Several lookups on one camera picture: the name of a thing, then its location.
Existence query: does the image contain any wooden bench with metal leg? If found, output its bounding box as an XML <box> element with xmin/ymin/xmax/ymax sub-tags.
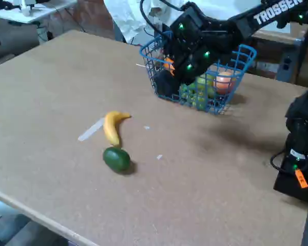
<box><xmin>246</xmin><ymin>22</ymin><xmax>308</xmax><ymax>85</ymax></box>

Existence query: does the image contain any white desk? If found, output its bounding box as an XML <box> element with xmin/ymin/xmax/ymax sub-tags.
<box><xmin>0</xmin><ymin>0</ymin><xmax>78</xmax><ymax>24</ymax></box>

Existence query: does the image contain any white crumpled sheet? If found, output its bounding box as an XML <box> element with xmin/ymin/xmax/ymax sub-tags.
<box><xmin>103</xmin><ymin>0</ymin><xmax>175</xmax><ymax>45</ymax></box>

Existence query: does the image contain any round green toy fruit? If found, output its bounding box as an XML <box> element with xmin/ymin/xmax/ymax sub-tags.
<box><xmin>102</xmin><ymin>146</ymin><xmax>131</xmax><ymax>172</ymax></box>

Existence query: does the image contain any blue wire basket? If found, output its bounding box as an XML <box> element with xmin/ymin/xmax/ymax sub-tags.
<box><xmin>139</xmin><ymin>34</ymin><xmax>257</xmax><ymax>115</ymax></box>

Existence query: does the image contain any black base cable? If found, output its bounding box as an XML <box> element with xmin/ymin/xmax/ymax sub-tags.
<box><xmin>270</xmin><ymin>151</ymin><xmax>290</xmax><ymax>175</ymax></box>

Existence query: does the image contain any grey power outlet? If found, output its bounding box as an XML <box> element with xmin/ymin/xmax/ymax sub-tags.
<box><xmin>282</xmin><ymin>56</ymin><xmax>292</xmax><ymax>72</ymax></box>

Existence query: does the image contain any green toy grapes bunch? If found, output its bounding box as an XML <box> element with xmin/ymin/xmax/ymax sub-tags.
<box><xmin>179</xmin><ymin>74</ymin><xmax>216</xmax><ymax>110</ymax></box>

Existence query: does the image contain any long white tape strip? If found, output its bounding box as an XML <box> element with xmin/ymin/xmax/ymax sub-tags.
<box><xmin>78</xmin><ymin>117</ymin><xmax>106</xmax><ymax>142</ymax></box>

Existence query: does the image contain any pink orange round toy fruit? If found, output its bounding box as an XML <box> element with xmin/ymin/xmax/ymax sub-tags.
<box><xmin>213</xmin><ymin>71</ymin><xmax>237</xmax><ymax>94</ymax></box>

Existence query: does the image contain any looped black camera cable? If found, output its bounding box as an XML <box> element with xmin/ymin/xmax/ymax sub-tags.
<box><xmin>140</xmin><ymin>0</ymin><xmax>176</xmax><ymax>39</ymax></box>

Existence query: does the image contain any small black camera box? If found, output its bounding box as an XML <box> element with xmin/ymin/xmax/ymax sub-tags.
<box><xmin>170</xmin><ymin>7</ymin><xmax>204</xmax><ymax>42</ymax></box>

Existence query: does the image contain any yellow toy banana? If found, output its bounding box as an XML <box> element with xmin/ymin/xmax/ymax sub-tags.
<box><xmin>103</xmin><ymin>110</ymin><xmax>132</xmax><ymax>147</ymax></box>

